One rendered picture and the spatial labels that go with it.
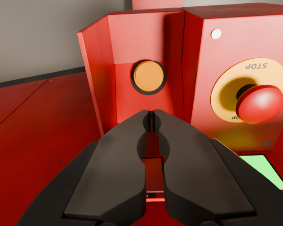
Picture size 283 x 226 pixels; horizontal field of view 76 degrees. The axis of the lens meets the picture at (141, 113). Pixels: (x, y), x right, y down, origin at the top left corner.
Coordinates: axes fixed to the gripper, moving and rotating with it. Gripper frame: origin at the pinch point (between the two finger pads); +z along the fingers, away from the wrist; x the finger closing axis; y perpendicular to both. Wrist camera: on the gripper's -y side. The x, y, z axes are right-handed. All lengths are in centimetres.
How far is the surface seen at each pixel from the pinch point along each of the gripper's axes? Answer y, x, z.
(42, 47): 7, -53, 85
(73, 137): 20.4, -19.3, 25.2
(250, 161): 9.8, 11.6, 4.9
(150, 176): 9.9, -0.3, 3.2
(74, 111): 19.9, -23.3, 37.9
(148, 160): 9.7, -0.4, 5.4
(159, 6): -8, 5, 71
